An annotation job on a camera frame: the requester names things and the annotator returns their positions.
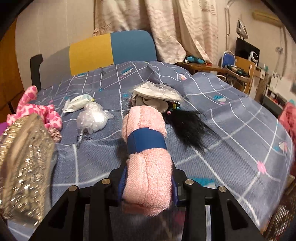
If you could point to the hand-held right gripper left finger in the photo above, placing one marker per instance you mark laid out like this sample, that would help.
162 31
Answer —
115 185

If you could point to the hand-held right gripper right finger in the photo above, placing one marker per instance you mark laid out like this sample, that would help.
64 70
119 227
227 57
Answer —
175 192

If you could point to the pink towel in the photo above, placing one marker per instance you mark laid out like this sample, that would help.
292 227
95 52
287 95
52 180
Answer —
148 180

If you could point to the black wig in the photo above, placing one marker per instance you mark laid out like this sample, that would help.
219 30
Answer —
185 125

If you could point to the grey white knitted socks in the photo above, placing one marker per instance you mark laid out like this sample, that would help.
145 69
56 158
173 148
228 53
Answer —
150 103

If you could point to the white cloth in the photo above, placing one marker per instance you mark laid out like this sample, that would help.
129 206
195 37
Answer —
157 91

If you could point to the crumpled clear plastic bag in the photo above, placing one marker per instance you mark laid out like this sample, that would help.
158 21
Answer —
92 118

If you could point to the pink satin scrunchie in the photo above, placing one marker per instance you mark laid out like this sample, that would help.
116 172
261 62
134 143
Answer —
55 135

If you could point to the blue checked blanket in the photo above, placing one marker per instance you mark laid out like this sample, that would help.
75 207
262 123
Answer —
231 129

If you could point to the wet wipes pack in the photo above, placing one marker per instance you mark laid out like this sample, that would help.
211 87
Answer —
77 103

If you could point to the silver ornate tissue box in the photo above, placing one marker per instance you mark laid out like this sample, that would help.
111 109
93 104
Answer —
23 162

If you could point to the rattan chair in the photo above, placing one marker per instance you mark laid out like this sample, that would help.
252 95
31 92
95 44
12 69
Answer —
282 217

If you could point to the pink spotted plush toy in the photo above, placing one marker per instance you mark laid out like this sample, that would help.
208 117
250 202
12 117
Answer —
30 110

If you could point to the wooden desk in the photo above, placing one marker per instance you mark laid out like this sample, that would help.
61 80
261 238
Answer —
208 67

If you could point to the tricolour headboard cushion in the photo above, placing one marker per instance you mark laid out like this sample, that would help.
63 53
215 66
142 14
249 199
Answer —
92 55

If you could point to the blue swim goggles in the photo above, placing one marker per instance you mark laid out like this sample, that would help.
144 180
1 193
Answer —
195 60

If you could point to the pink fabric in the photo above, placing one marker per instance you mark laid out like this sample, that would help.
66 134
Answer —
286 118

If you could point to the blue folding chair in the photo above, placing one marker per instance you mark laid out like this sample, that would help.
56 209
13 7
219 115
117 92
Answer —
227 58

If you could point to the white round fan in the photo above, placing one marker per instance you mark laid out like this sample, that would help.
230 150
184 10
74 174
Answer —
254 58

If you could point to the wooden wardrobe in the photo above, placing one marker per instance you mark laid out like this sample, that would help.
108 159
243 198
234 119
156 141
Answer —
9 69

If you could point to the black monitor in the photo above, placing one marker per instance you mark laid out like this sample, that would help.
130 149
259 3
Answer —
242 48

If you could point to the printed cream curtain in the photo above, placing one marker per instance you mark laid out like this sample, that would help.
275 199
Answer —
161 23

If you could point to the steam iron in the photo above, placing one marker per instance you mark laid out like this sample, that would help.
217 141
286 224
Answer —
241 29

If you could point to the wall air conditioner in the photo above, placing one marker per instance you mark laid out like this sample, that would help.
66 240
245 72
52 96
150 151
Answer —
266 18

